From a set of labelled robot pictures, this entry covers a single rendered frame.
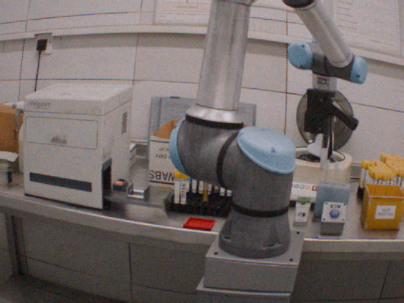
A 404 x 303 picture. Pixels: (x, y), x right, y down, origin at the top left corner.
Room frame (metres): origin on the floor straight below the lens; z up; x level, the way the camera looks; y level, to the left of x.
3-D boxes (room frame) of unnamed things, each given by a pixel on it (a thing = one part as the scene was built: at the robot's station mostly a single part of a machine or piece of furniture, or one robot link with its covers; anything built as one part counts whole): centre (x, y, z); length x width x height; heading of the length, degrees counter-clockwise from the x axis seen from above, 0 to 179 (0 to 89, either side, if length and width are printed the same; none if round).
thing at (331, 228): (1.64, -0.35, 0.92); 0.13 x 0.07 x 0.08; 170
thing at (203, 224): (1.69, 0.00, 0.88); 0.07 x 0.07 x 0.01; 80
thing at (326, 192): (1.76, -0.36, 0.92); 0.10 x 0.07 x 0.10; 72
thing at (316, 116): (1.77, -0.31, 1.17); 0.09 x 0.08 x 0.12; 72
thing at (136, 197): (1.76, 0.18, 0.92); 0.21 x 0.07 x 0.05; 80
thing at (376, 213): (1.70, -0.53, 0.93); 0.13 x 0.13 x 0.10; 84
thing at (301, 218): (1.72, -0.27, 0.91); 0.05 x 0.04 x 0.07; 170
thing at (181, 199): (1.82, -0.01, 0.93); 0.17 x 0.09 x 0.11; 80
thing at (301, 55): (1.68, -0.26, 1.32); 0.11 x 0.11 x 0.08; 51
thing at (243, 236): (1.34, -0.12, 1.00); 0.15 x 0.15 x 0.10
